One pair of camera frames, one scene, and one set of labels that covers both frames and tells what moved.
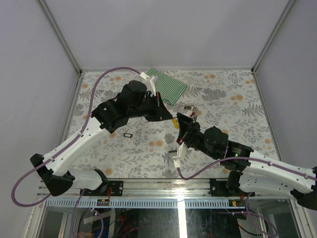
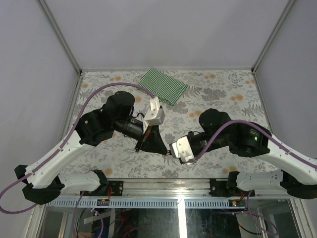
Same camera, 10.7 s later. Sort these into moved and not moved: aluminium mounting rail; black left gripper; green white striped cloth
Moved: black left gripper
Not moved: aluminium mounting rail; green white striped cloth
